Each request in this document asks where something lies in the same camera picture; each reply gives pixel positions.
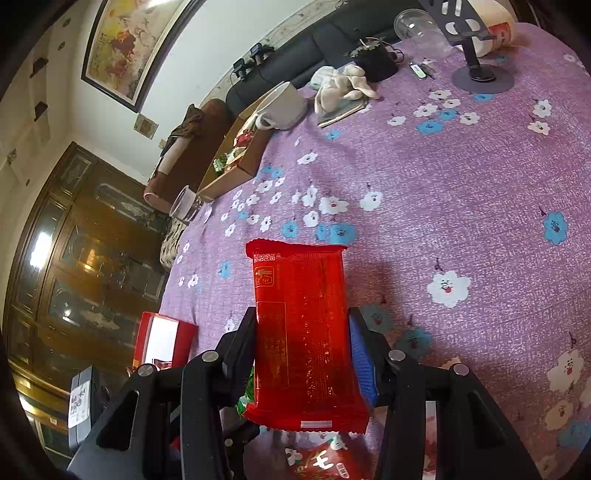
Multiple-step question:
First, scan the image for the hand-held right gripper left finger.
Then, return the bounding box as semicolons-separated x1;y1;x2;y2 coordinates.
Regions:
67;307;259;480

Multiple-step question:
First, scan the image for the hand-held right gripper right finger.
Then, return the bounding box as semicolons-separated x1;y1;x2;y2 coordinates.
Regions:
348;307;543;480

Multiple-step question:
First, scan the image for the red gift box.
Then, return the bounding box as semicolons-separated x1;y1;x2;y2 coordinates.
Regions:
131;311;199;370

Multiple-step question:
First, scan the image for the plain red snack packet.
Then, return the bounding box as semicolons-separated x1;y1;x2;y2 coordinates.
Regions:
245;239;370;435

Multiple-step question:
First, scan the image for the green snack packet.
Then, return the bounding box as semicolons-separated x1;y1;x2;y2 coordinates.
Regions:
235;364;257;416

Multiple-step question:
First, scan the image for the red and white snack packet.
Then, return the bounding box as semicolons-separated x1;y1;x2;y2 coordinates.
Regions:
422;401;439;467

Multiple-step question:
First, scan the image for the red packet with white print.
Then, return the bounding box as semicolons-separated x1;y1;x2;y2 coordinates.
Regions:
277;431;375;480

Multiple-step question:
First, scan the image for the patterned seat cushion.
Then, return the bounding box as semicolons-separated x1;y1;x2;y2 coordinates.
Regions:
159;217;185;268

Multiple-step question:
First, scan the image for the clear plastic cup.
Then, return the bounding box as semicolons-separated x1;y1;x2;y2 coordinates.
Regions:
168;185;204;224

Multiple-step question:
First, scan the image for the black box with white label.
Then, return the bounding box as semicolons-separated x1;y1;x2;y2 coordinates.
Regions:
68;366;100;453

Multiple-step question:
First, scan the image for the brown cardboard box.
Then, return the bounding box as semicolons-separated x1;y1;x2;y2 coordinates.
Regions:
196;95;278;204

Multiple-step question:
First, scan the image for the dark wooden cabinet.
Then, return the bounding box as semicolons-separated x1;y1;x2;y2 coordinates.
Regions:
2;141;174;462

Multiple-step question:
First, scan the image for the purple floral tablecloth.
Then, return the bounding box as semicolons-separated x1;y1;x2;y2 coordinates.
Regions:
159;21;591;480

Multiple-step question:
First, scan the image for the brown chair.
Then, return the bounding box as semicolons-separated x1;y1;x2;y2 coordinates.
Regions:
143;99;234;213

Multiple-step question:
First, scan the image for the heap of assorted candy packets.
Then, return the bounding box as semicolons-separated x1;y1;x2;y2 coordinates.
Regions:
212;124;257;174

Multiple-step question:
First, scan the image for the olive cloth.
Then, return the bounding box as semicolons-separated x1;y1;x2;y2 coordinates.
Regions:
168;104;204;144

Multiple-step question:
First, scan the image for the white mug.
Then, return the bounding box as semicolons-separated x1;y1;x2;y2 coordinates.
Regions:
254;82;309;131

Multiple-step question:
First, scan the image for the thin book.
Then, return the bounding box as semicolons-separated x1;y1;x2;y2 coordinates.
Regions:
318;99;372;129

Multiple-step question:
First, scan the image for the white plush toy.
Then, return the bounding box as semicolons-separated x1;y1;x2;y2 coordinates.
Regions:
309;64;382;116

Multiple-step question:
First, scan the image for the dark sofa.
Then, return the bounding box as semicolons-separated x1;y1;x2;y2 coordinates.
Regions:
226;0;444;112

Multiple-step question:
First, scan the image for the black plant pot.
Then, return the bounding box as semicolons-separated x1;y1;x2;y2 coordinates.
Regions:
348;37;400;83

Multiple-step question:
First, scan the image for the black phone stand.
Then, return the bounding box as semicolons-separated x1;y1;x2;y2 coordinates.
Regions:
418;0;515;93

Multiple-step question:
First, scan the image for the framed painting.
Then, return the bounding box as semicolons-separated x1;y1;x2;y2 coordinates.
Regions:
81;0;208;114

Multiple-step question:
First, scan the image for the white paper tub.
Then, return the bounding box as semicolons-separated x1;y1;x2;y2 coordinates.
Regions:
462;0;515;58

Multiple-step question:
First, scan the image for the small wall frame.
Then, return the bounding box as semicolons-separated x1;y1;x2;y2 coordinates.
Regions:
134;114;158;138

